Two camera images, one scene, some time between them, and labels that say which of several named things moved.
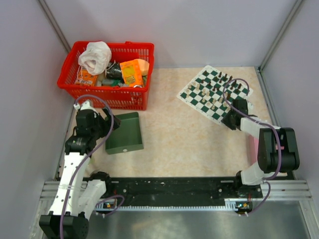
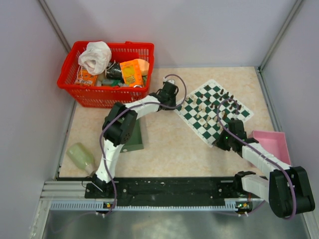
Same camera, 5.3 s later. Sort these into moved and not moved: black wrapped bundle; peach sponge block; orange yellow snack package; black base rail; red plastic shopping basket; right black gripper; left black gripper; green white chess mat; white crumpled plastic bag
Moved: right black gripper; left black gripper; green white chess mat
Not moved: black wrapped bundle; white crumpled plastic bag; black base rail; red plastic shopping basket; peach sponge block; orange yellow snack package
